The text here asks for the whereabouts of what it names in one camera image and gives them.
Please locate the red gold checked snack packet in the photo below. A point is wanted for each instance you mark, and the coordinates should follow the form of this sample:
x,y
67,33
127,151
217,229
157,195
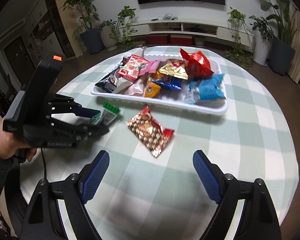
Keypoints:
x,y
147,130

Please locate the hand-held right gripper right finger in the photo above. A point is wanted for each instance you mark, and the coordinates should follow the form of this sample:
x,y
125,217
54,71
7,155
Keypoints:
x,y
207,177

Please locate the hanging vine plant on cabinet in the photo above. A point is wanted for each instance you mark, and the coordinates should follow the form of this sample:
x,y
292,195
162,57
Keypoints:
x,y
236,17

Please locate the person's left hand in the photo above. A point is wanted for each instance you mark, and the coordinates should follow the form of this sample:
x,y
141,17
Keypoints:
x,y
10,142

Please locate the bushy plant tall white pot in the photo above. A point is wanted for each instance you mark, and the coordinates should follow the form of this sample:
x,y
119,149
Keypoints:
x,y
261,50

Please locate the red storage box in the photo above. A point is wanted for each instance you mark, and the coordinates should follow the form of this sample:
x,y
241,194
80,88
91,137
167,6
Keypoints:
x,y
157,39
181,40

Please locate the green white checked tablecloth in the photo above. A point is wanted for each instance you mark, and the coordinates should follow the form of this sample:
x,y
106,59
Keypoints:
x,y
215,142

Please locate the small pink snack packet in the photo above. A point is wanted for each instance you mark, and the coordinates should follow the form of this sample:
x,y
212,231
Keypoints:
x,y
150,67

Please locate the trailing vine plant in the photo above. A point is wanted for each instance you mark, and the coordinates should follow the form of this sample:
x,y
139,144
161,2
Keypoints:
x,y
126,12

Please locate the dark wall cabinet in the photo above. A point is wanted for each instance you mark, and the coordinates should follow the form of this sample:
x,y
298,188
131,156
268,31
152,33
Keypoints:
x,y
35,37

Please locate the pale pink snack packet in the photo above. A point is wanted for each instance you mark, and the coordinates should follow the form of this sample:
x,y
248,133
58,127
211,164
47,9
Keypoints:
x,y
136,88

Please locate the dark blue snack packet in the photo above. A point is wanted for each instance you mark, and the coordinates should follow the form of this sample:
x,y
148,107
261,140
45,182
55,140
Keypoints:
x,y
170,83

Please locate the blue and white snack packet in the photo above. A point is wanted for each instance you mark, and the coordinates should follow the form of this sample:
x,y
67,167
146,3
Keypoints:
x,y
210,90

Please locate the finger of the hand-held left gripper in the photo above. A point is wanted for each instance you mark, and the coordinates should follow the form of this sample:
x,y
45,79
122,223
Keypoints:
x,y
90,112
95,130

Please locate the black snack packet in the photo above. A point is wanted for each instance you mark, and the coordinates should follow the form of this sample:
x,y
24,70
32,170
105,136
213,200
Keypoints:
x,y
106,82

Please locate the red white strawberry snack packet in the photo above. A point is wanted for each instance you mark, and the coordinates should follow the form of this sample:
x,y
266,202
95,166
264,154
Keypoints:
x,y
133,66

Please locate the shiny red snack packet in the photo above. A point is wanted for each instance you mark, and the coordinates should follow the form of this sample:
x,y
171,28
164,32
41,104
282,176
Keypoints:
x,y
197,62

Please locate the white plastic tray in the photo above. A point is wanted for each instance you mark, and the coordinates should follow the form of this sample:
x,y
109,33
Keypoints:
x,y
165,103

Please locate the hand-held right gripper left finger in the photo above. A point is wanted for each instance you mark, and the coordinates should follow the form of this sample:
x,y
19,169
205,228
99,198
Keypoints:
x,y
95,177

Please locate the green white snack packet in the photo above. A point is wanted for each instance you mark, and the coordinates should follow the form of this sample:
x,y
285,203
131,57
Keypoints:
x,y
110,111

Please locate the tall broadleaf plant dark pot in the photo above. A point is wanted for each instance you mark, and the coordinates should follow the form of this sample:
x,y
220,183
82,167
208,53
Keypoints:
x,y
281,55

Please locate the leafy tree plant dark pot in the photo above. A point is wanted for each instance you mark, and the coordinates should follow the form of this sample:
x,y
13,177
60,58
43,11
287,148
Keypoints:
x,y
91,41

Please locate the orange snack packet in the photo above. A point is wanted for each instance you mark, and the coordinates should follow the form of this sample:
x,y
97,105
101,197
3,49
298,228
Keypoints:
x,y
152,88

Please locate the white television cabinet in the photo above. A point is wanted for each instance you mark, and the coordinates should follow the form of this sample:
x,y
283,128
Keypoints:
x,y
222,32

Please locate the small plant white round pot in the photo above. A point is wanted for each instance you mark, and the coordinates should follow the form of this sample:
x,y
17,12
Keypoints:
x,y
107,37

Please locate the beige curtain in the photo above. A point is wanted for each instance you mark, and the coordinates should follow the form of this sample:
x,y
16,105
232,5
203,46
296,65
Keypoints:
x,y
298,50

